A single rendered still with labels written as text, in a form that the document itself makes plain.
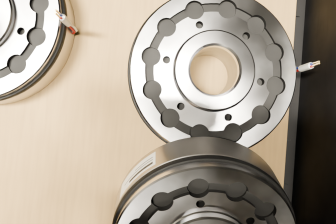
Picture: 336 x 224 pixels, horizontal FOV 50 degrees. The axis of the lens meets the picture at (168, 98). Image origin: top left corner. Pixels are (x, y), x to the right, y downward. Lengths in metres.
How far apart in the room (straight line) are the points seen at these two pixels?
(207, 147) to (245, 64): 0.05
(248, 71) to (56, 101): 0.13
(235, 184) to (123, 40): 0.12
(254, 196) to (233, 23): 0.10
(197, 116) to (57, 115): 0.10
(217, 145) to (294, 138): 0.08
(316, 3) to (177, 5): 0.10
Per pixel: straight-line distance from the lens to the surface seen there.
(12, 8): 0.23
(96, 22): 0.26
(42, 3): 0.24
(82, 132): 0.25
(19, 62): 0.23
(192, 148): 0.20
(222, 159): 0.19
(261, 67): 0.22
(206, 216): 0.19
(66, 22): 0.22
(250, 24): 0.23
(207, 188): 0.19
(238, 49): 0.22
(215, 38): 0.22
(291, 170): 0.27
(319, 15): 0.26
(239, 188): 0.20
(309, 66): 0.22
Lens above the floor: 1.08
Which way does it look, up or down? 87 degrees down
